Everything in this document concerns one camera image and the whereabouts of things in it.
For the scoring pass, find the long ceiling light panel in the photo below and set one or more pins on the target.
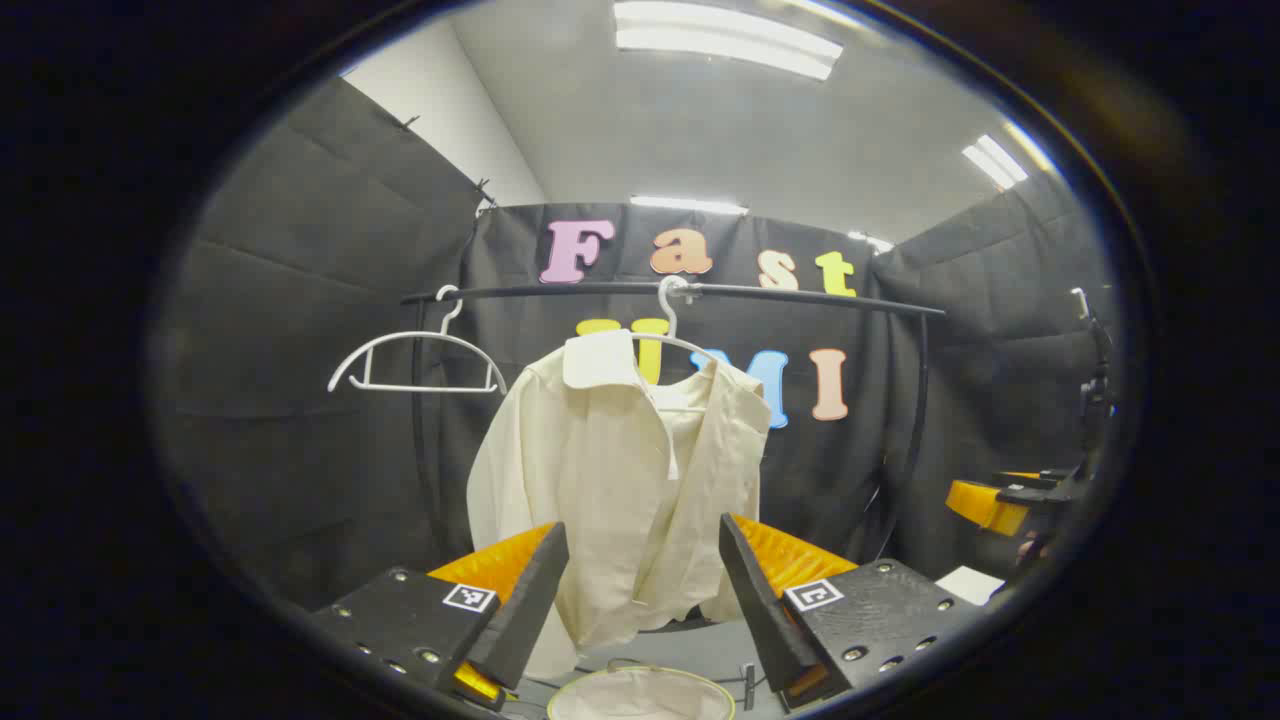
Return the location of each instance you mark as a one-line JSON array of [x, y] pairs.
[[870, 241], [993, 162], [725, 38], [690, 205]]

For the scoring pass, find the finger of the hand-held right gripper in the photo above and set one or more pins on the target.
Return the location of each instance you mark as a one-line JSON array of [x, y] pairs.
[[985, 505], [1055, 474]]

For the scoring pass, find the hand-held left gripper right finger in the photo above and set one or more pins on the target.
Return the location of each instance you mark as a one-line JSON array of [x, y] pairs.
[[755, 600]]

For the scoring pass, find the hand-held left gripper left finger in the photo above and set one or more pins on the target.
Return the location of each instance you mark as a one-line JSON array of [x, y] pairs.
[[530, 600]]

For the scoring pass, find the white plastic clothes hanger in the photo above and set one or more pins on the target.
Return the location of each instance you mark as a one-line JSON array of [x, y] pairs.
[[420, 337], [668, 310]]

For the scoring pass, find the round white laundry hamper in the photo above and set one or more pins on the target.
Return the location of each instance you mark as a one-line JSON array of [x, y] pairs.
[[640, 702]]

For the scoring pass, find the black metal clothes rack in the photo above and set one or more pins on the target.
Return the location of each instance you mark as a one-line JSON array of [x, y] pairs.
[[560, 291]]

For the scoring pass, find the black backdrop cloth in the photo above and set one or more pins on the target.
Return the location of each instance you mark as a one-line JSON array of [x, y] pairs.
[[300, 300]]

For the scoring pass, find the cream collared shirt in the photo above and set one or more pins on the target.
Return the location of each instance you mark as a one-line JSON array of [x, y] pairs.
[[590, 460]]

